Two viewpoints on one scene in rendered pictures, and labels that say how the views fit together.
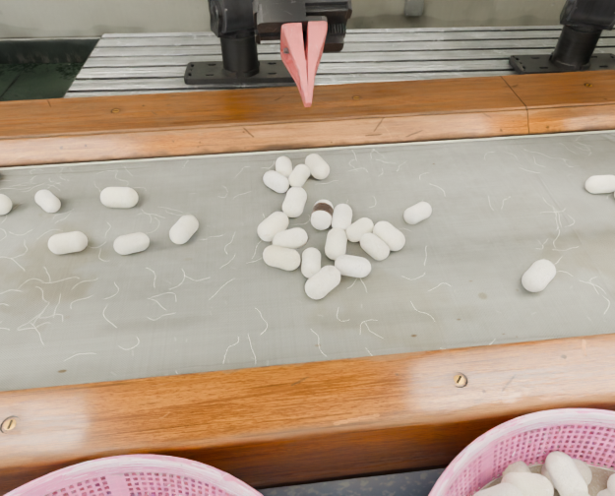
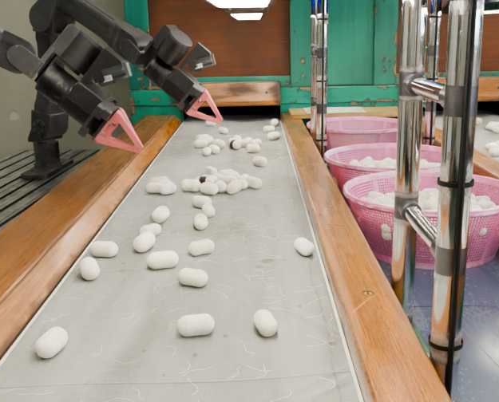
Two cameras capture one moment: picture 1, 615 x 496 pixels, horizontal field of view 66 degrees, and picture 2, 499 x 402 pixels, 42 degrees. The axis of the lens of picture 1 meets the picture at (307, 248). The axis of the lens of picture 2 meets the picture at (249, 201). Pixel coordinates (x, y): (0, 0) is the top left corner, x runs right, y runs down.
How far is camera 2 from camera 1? 110 cm
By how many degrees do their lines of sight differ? 75
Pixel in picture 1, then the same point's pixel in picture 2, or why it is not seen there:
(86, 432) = (333, 197)
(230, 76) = not seen: outside the picture
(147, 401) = (319, 191)
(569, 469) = not seen: hidden behind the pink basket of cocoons
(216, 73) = not seen: outside the picture
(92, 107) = (37, 217)
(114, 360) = (288, 214)
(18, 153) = (74, 242)
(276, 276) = (241, 194)
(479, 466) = (340, 172)
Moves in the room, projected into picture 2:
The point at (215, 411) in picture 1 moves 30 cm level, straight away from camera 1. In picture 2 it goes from (324, 185) to (139, 202)
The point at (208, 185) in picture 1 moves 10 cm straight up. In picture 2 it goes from (153, 206) to (150, 144)
